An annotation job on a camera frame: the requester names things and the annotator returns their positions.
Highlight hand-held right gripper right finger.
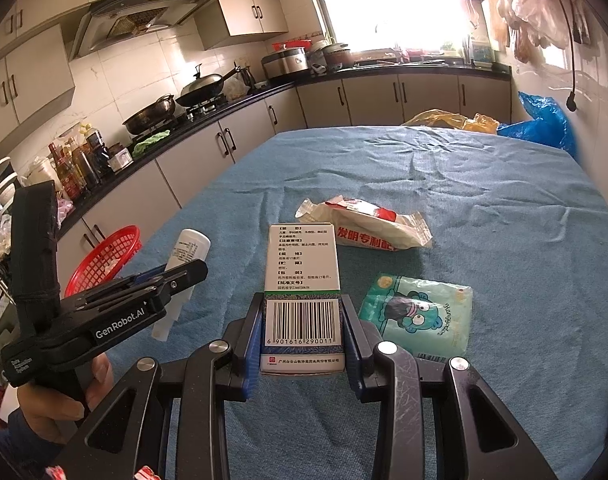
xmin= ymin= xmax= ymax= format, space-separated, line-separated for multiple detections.
xmin=340 ymin=294 xmax=560 ymax=480

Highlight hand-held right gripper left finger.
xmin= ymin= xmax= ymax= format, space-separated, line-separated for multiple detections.
xmin=49 ymin=292 xmax=266 ymax=480

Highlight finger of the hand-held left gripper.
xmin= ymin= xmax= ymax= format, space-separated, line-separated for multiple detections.
xmin=60 ymin=265 xmax=168 ymax=307
xmin=78 ymin=258 xmax=209 ymax=312

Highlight white plastic tube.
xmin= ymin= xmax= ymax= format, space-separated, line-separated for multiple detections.
xmin=151 ymin=229 xmax=211 ymax=342

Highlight red plastic basket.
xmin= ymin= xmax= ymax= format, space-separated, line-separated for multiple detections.
xmin=64 ymin=225 xmax=143 ymax=302

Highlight white blue medicine box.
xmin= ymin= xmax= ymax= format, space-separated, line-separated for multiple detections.
xmin=259 ymin=222 xmax=348 ymax=375

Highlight white snack packet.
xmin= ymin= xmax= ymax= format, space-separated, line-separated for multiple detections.
xmin=295 ymin=195 xmax=434 ymax=252

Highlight person's left hand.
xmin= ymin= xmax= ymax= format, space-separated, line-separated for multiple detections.
xmin=16 ymin=352 xmax=116 ymax=445

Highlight white pink plastic bag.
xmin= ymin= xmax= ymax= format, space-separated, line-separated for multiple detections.
xmin=56 ymin=197 xmax=74 ymax=231

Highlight green cartoon tissue packet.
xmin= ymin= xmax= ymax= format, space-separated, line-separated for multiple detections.
xmin=358 ymin=272 xmax=473 ymax=362

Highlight white jar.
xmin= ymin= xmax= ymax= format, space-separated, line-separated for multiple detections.
xmin=26 ymin=157 xmax=60 ymax=192

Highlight row of condiment bottles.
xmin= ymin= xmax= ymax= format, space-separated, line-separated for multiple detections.
xmin=47 ymin=127 xmax=116 ymax=202

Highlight white countertop box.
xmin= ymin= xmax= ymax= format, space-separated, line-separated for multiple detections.
xmin=106 ymin=152 xmax=134 ymax=174

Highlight green cloth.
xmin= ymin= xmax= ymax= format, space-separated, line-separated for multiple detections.
xmin=132 ymin=130 xmax=171 ymax=157

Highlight black open wok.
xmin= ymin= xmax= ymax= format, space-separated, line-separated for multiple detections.
xmin=122 ymin=93 xmax=178 ymax=135

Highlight gas stove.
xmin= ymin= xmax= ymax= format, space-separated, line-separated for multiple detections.
xmin=126 ymin=99 xmax=231 ymax=137

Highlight blue tablecloth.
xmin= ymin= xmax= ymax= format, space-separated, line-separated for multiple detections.
xmin=104 ymin=125 xmax=608 ymax=480

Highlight black kitchen countertop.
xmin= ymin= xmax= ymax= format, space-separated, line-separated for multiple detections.
xmin=54 ymin=62 xmax=513 ymax=233

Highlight wok with steel lid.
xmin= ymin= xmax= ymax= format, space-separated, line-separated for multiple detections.
xmin=175 ymin=63 xmax=241 ymax=109

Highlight yellow plastic bag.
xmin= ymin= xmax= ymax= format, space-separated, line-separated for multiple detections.
xmin=401 ymin=108 xmax=500 ymax=135

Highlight grey upper kitchen cabinets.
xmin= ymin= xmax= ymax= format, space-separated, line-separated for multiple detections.
xmin=0 ymin=0 xmax=291 ymax=127

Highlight grey kitchen cabinets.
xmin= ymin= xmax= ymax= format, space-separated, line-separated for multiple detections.
xmin=0 ymin=0 xmax=291 ymax=127
xmin=59 ymin=71 xmax=513 ymax=261

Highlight grey lower kitchen cabinets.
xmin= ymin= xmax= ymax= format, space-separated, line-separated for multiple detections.
xmin=59 ymin=71 xmax=513 ymax=261

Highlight steel rice cooker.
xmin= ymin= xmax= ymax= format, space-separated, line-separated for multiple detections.
xmin=261 ymin=46 xmax=311 ymax=81

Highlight steel range hood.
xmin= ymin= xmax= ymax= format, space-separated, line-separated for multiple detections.
xmin=68 ymin=0 xmax=223 ymax=62

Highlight dark cooking pot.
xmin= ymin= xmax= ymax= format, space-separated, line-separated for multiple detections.
xmin=322 ymin=42 xmax=355 ymax=70

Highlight blue plastic bag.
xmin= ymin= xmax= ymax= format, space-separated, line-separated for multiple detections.
xmin=496 ymin=91 xmax=581 ymax=159

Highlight teal dish container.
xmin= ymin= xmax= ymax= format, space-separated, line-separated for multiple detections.
xmin=471 ymin=35 xmax=493 ymax=66

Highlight kitchen window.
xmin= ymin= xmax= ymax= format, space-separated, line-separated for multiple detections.
xmin=309 ymin=0 xmax=478 ymax=62

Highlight bunch of hanging plastic bags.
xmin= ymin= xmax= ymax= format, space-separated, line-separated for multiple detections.
xmin=488 ymin=0 xmax=573 ymax=64

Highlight black cable with plug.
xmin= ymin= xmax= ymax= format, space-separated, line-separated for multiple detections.
xmin=549 ymin=0 xmax=583 ymax=114

